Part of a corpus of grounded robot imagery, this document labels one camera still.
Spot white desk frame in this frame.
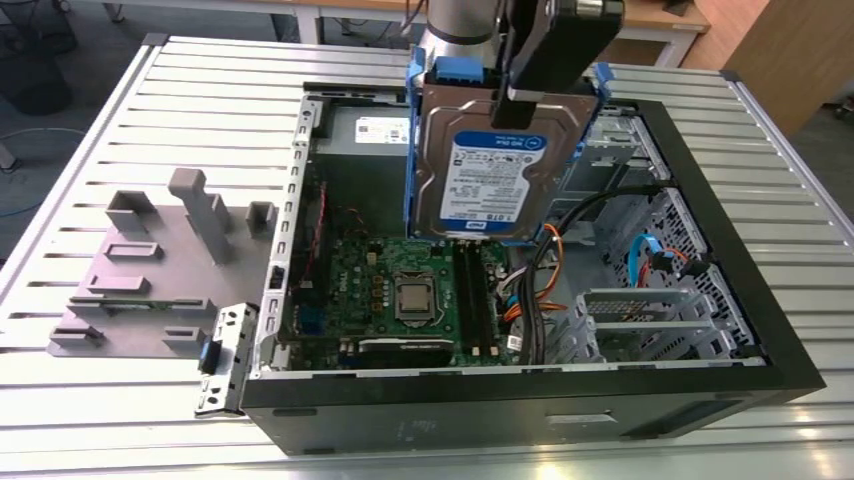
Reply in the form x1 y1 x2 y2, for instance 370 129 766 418
270 0 429 49

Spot orange red yellow wires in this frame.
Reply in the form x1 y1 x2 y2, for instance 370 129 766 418
506 223 570 322

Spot silver expansion slot bracket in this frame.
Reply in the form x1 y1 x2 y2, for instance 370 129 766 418
193 302 259 419

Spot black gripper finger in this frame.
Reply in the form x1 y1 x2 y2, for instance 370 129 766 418
490 74 541 129

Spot black graphics card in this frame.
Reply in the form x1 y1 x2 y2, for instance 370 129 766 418
357 337 457 370

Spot black RAM slot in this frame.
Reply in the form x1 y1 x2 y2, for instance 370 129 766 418
453 239 479 356
470 239 499 356

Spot wooden cabinet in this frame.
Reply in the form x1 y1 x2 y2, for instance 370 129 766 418
724 0 854 137

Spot green RAM stick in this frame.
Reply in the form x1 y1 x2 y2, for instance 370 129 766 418
99 298 203 314

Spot CPU socket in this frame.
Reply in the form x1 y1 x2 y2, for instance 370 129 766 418
389 269 447 329

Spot grey parts rack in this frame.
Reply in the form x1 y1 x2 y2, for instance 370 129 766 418
47 167 282 361

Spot silver drive cage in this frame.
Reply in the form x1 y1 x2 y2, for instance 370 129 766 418
550 102 664 246

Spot black cable bundle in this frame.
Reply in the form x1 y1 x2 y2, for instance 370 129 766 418
518 183 670 366

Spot silver CPU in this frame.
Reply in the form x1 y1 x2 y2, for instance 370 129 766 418
398 284 435 314

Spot black PC case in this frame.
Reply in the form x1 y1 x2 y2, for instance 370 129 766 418
238 82 829 456

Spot silver disk bay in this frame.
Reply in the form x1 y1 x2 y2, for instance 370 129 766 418
573 287 766 364

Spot grey power supply unit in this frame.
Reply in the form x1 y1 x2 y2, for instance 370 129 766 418
313 107 413 239

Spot green motherboard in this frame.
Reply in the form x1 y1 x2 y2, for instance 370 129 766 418
286 237 529 369

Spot wooden desk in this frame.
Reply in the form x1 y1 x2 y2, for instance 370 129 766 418
617 0 713 69

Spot black office chair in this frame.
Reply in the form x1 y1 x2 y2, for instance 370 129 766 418
0 0 76 117

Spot hard disk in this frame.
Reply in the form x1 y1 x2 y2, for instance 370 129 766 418
403 44 620 249

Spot blue disk wire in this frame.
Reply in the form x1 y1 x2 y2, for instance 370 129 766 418
626 232 666 291

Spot black-plug disk power wire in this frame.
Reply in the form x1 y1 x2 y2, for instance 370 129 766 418
657 248 713 281

